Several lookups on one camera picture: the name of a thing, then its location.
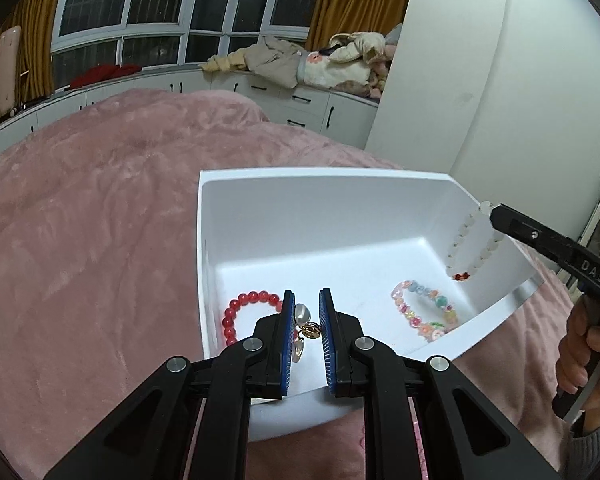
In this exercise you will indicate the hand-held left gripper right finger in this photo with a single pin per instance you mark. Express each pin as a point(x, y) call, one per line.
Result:
point(326, 345)

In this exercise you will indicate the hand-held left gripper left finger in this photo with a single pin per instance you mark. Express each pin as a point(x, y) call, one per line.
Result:
point(288, 345)

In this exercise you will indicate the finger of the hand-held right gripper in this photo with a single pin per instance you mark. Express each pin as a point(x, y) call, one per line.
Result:
point(535, 237)

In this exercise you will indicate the white storage box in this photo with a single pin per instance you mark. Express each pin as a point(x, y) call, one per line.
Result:
point(330, 240)

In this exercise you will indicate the person's right forearm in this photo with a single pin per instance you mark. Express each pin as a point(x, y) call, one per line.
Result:
point(597, 452)

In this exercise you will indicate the person's right hand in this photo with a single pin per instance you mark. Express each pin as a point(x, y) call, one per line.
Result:
point(570, 355)

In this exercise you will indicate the white wardrobe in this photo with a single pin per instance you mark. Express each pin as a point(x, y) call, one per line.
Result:
point(480, 70)

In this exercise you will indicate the pink plush toy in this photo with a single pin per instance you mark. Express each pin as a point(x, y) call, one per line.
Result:
point(382, 72)

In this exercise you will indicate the pink fluffy blanket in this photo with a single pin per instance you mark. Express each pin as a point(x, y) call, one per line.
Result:
point(95, 220)

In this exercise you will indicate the floral cream pillow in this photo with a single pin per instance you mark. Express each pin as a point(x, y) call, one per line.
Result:
point(330, 72)

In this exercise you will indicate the beige plush rabbit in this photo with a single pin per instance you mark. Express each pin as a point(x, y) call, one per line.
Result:
point(355, 45)

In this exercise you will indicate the white window seat cabinets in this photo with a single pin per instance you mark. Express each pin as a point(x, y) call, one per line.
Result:
point(180, 82)

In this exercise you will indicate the beige jacket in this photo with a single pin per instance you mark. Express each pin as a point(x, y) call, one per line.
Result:
point(265, 57)

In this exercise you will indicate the mustard yellow curtain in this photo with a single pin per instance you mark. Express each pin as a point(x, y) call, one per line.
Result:
point(355, 0)
point(35, 25)

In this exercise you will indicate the red cloth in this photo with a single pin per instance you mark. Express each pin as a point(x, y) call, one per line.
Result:
point(102, 74)

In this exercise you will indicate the large bay window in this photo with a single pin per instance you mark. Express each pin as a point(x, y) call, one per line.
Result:
point(180, 5)

